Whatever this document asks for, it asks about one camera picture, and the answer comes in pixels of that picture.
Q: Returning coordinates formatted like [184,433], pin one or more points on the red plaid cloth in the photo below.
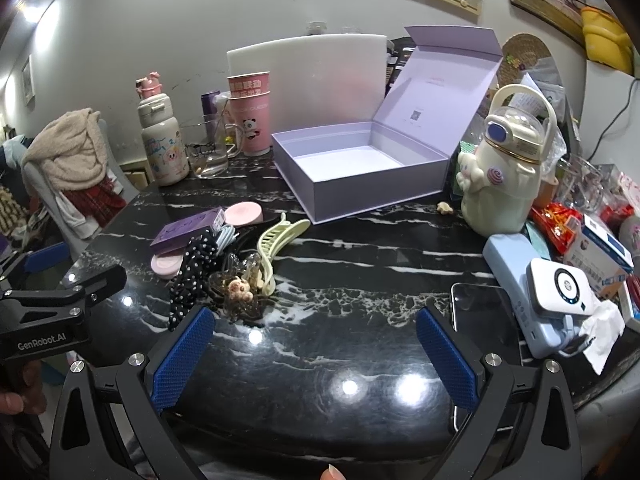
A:
[95,202]

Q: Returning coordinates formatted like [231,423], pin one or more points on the grey chair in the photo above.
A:
[75,225]

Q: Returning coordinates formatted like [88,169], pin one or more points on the white appliance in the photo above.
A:
[605,100]

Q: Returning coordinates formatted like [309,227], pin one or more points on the beige cardboard box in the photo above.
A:
[134,176]

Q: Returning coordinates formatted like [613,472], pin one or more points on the white round compact case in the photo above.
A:
[165,265]

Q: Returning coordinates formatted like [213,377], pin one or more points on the clear glass cup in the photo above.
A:
[580,185]

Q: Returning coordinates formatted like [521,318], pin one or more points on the small purple box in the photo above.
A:
[187,227]

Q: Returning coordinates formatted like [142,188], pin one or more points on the pink panda paper cup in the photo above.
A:
[255,125]

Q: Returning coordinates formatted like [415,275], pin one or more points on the cream hair claw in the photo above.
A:
[272,255]

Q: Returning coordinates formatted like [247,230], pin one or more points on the small white power bank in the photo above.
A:
[562,285]

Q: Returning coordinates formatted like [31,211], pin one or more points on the person's right hand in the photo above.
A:
[332,473]

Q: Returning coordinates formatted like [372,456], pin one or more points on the thick pink round case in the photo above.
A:
[243,213]

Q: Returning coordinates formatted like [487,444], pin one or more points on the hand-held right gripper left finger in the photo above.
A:
[182,360]

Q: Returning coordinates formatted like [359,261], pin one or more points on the beige fleece blanket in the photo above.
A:
[65,155]

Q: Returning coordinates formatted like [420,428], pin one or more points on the pink printed paper cup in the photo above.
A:
[248,82]

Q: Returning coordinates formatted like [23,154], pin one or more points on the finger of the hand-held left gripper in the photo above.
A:
[46,258]
[102,280]

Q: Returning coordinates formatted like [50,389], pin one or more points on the blue and white box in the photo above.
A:
[597,255]

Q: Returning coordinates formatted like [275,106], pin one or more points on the small wall picture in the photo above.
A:
[27,77]

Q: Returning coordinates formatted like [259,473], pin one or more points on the small beige crumb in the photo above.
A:
[443,207]

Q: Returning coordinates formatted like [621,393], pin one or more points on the red snack packet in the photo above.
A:
[557,227]

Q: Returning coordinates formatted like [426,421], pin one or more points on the black hair clip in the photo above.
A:
[272,221]

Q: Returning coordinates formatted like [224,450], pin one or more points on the pale blue hair clip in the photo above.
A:
[226,236]

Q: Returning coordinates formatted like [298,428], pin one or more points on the black smartphone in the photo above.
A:
[480,310]

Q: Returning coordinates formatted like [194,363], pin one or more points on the person's left hand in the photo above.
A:
[17,400]

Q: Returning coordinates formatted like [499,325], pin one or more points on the white crumpled tissue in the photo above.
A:
[602,330]

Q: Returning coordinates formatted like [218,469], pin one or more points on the cream character kettle bottle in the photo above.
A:
[500,195]

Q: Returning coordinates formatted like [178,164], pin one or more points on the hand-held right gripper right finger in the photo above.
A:
[447,365]

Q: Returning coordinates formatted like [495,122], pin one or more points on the white cartoon water bottle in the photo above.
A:
[162,150]

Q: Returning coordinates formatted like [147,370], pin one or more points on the clear bear hair claw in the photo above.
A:
[237,287]

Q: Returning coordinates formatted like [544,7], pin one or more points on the black printed box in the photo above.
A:
[396,62]

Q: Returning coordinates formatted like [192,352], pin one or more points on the lilac gift box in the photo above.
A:
[350,195]

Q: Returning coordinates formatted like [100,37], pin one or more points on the round woven mat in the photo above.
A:
[525,52]

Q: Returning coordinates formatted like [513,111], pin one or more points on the black polka dot scrunchie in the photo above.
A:
[192,275]

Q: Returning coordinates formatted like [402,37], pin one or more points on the pale blue power bank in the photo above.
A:
[510,270]

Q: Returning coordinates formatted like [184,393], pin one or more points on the gold spoon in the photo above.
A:
[221,117]

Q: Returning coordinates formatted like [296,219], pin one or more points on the glass mug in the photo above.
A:
[210,160]

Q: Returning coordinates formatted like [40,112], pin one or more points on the white printed leaflet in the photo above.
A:
[537,97]

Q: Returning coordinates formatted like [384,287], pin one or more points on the white foam board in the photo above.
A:
[310,85]

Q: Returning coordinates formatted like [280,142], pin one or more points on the green patterned box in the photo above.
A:
[467,149]

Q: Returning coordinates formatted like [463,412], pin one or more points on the purple bottle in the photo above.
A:
[209,105]

